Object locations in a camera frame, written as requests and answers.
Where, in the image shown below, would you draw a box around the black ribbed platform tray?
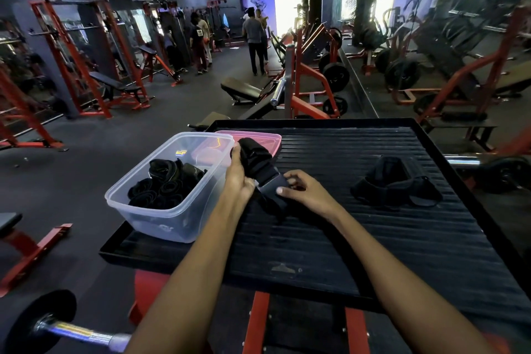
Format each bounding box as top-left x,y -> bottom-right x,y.
99,118 -> 531,354

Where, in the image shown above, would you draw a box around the red incline bench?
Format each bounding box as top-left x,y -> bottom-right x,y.
138,44 -> 183,87

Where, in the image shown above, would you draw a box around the person's right forearm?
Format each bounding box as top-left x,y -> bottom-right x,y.
330,206 -> 498,354

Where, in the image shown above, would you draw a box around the pink plastic lid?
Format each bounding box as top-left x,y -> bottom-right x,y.
192,129 -> 283,159

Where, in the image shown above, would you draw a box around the red floor bench frame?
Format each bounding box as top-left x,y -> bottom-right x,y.
0,212 -> 74,299

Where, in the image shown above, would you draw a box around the large wall mirror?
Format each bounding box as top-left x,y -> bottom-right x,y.
338,0 -> 531,242

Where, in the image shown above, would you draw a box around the black cable tower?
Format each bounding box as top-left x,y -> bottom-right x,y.
301,0 -> 323,27

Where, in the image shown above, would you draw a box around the red squat rack frame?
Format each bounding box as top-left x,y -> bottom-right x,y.
0,17 -> 69,152

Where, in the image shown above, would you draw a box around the red plate-loaded machine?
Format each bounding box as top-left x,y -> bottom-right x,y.
284,24 -> 350,120

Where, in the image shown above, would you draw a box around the person's left hand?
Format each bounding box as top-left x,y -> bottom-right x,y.
223,144 -> 256,205

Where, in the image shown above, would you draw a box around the person's left forearm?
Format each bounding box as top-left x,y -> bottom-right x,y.
124,194 -> 254,354

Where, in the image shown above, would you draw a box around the black weight plate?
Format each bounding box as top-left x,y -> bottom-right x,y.
322,62 -> 350,93

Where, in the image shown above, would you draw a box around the chrome curl bar black plates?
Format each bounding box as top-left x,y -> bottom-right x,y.
14,289 -> 133,354

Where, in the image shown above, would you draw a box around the black weight stack machine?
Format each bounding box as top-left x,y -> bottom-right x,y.
159,9 -> 191,66

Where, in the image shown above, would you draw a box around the black wrist wrap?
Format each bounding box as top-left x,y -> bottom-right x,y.
350,155 -> 444,209
238,137 -> 299,217

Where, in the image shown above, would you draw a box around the black low bench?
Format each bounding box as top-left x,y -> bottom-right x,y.
220,77 -> 262,106

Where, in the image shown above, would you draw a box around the red power rack with bench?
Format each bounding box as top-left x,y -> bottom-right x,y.
29,0 -> 154,119

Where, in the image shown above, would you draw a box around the chrome barbell sleeve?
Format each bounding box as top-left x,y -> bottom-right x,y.
270,77 -> 287,108

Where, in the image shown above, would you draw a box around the clear plastic container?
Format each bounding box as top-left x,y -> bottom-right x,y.
105,132 -> 236,244

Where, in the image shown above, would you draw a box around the person's right hand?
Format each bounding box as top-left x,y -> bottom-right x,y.
275,170 -> 345,222

